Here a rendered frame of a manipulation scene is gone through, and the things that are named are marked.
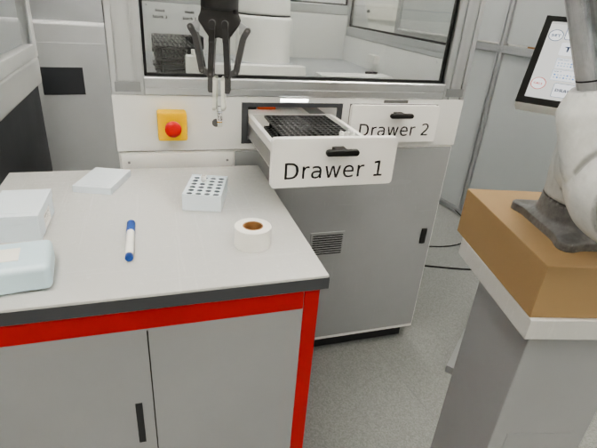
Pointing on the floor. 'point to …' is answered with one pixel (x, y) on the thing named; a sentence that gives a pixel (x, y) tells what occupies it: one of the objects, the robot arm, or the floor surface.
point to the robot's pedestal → (518, 374)
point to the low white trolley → (161, 321)
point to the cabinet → (351, 234)
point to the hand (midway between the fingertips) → (218, 92)
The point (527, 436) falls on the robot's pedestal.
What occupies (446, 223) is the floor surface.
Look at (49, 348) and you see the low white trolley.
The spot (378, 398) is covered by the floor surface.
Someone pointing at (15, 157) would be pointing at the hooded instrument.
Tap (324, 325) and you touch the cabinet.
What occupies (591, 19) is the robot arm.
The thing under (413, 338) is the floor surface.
